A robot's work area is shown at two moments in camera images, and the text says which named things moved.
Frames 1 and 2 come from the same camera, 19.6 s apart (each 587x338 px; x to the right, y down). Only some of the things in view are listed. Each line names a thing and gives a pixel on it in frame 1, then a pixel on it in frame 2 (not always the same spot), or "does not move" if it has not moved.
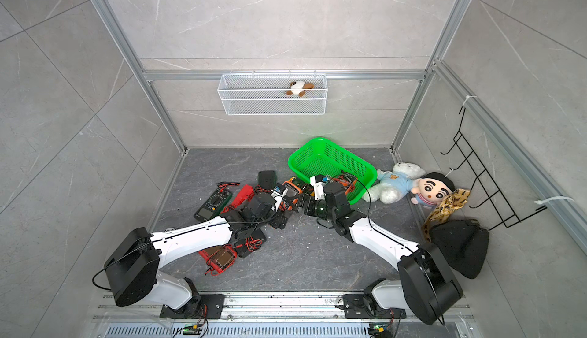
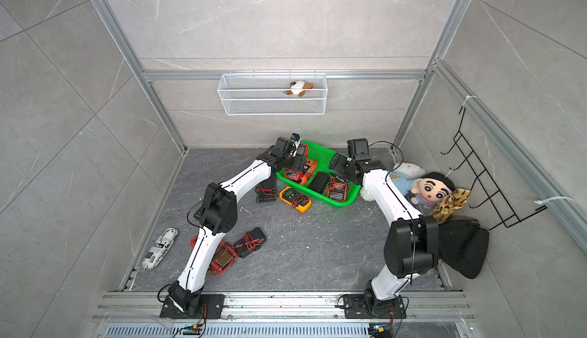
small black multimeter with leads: (247, 245) does not move
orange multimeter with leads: (293, 190) → (312, 164)
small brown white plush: (298, 88) does not move
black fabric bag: (464, 242) does not move
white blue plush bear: (392, 185) does not move
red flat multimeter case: (218, 258) does not move
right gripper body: (317, 208) → (343, 167)
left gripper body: (277, 219) → (294, 161)
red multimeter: (243, 196) → (296, 176)
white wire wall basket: (273, 94) does not move
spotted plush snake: (451, 203) does not move
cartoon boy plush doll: (431, 189) does not move
